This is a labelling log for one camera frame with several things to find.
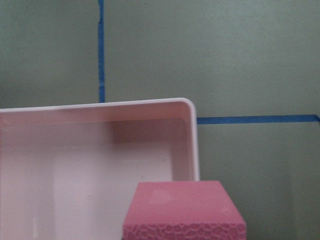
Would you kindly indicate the pink foam block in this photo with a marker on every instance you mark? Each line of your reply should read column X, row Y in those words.
column 183, row 210

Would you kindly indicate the pink plastic bin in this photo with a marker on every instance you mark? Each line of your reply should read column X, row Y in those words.
column 70, row 172

